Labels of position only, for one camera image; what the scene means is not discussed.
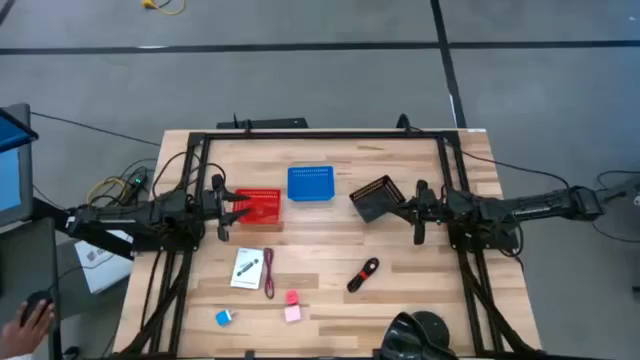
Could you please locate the red plastic basket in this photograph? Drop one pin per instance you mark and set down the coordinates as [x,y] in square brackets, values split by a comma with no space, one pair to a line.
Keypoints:
[257,206]

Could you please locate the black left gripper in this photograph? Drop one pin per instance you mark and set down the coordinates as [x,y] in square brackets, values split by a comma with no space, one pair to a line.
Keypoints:
[219,210]

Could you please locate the black box with antenna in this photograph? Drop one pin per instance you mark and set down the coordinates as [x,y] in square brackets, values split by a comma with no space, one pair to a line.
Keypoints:
[262,123]

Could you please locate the pale pink wall charger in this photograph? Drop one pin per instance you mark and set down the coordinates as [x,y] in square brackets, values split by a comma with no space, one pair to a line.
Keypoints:
[292,314]

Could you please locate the blue wall charger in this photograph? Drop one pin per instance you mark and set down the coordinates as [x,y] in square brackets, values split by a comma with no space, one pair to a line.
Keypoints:
[223,318]

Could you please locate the dark desk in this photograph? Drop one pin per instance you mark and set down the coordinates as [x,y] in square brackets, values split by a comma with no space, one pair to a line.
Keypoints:
[27,260]

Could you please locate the computer monitor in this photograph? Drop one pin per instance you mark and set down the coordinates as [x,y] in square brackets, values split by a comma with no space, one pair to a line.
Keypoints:
[12,170]

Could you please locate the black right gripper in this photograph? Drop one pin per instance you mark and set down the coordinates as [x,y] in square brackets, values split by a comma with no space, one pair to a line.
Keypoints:
[421,212]

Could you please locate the person's hand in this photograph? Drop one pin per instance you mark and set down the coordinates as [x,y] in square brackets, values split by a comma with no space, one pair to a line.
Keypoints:
[22,332]

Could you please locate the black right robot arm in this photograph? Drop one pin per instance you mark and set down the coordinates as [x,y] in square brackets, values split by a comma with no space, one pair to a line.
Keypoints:
[525,207]

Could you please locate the black plastic basket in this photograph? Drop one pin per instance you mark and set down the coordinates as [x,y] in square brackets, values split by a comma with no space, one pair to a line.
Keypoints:
[376,201]

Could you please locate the blue plastic basket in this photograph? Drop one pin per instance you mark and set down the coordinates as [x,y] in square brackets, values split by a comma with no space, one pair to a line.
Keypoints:
[310,184]

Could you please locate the black computer mouse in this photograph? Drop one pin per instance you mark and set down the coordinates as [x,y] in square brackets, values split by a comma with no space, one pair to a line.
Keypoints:
[36,302]

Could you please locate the power strip with green light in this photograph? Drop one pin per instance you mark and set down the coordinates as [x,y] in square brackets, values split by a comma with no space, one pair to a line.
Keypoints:
[136,184]

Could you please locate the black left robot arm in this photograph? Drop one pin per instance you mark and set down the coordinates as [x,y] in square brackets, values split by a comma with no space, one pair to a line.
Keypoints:
[125,216]

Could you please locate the white cardboard box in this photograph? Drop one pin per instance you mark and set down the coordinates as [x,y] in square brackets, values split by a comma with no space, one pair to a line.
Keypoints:
[102,267]

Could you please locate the black rounded glossy device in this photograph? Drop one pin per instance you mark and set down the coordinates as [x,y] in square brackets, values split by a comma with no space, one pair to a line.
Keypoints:
[415,337]

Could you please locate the black aluminium table frame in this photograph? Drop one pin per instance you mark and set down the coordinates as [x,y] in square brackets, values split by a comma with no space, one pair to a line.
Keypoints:
[325,135]

